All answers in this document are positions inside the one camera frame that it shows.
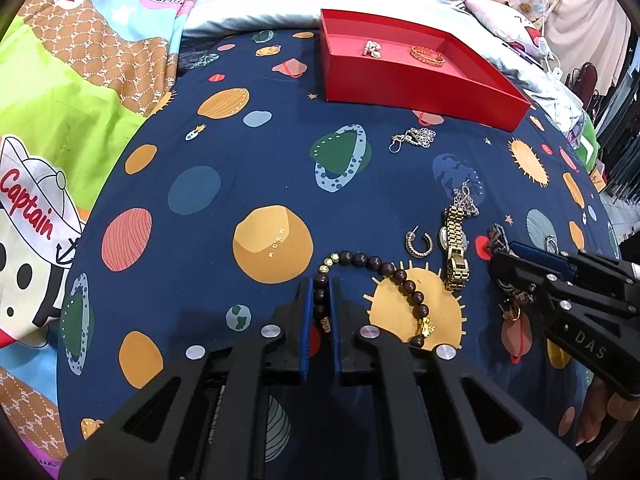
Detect red jewelry box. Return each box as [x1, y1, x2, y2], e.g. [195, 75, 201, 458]
[320, 8, 532, 133]

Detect gold dangling earrings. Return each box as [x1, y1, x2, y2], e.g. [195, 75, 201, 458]
[499, 287, 532, 324]

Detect cream hanging cloth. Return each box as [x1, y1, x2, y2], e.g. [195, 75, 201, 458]
[542, 0, 635, 97]

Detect navy planet print blanket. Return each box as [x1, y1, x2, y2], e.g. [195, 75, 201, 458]
[55, 27, 623, 480]

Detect pink cartoon pillow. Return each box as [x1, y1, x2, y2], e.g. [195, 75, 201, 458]
[464, 0, 551, 63]

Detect colourful cartoon printed blanket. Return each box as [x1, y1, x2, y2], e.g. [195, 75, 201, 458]
[0, 0, 201, 476]

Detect white pillow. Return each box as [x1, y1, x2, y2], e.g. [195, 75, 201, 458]
[181, 0, 483, 41]

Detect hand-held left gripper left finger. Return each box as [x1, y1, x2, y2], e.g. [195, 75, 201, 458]
[59, 277, 316, 480]

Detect brown wooden bead bracelet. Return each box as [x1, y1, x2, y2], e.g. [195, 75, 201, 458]
[311, 251, 437, 348]

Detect silver link chain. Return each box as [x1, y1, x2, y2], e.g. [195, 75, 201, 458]
[487, 223, 512, 255]

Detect pale blue crumpled cloth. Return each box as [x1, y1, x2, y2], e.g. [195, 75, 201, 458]
[492, 42, 593, 147]

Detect silver chain necklace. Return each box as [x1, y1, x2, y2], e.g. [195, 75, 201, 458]
[451, 180, 481, 218]

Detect white charging cable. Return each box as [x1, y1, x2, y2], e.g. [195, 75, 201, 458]
[536, 0, 563, 78]

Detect silver hoop earring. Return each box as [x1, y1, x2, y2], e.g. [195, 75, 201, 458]
[405, 227, 435, 259]

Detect gold wrist watch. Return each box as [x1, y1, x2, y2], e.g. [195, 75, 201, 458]
[438, 205, 472, 292]

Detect person's right hand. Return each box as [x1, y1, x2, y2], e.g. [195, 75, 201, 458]
[574, 377, 635, 467]

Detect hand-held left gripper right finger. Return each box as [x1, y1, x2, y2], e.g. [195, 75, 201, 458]
[329, 276, 587, 480]

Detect gold chain bracelet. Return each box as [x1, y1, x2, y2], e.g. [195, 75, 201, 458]
[410, 45, 447, 67]

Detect green box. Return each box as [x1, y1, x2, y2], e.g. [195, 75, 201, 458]
[574, 127, 602, 167]

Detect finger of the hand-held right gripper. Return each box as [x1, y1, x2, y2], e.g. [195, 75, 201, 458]
[510, 241, 636, 286]
[487, 251, 591, 313]

